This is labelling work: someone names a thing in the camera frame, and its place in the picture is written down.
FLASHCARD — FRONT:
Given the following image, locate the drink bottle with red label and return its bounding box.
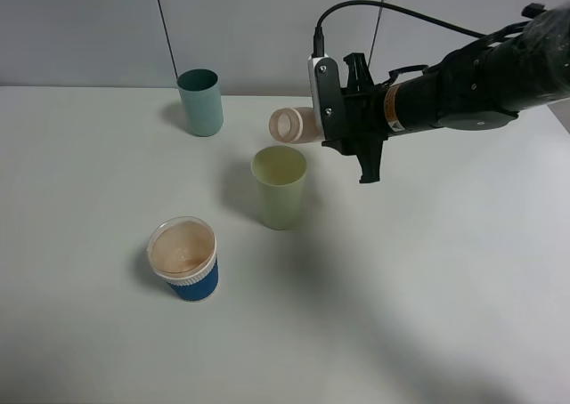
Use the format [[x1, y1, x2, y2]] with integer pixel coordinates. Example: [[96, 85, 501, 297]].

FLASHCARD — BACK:
[[268, 107, 324, 144]]

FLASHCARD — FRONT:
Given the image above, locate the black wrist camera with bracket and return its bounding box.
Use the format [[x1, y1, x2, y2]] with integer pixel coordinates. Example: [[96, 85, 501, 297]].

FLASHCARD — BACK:
[[308, 55, 346, 141]]

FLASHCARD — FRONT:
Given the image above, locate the black camera cable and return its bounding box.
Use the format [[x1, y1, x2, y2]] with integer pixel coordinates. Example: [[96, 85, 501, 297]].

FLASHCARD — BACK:
[[313, 0, 489, 58]]

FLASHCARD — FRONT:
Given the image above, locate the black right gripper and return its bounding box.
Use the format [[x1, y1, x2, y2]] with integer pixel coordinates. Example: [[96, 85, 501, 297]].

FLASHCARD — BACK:
[[322, 53, 440, 184]]

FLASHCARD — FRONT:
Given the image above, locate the teal plastic cup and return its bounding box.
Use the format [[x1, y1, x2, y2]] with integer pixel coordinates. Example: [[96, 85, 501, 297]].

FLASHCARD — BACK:
[[177, 69, 224, 137]]

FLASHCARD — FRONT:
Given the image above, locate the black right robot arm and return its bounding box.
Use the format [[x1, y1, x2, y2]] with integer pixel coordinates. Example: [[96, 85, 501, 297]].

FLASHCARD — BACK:
[[308, 0, 569, 183]]

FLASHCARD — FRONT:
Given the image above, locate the light green plastic cup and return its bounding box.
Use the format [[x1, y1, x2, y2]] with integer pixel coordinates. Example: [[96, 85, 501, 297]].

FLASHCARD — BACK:
[[251, 146, 307, 230]]

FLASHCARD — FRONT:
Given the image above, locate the blue sleeved clear cup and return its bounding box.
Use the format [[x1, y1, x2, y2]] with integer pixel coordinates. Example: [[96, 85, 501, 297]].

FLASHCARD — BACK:
[[147, 216, 219, 302]]

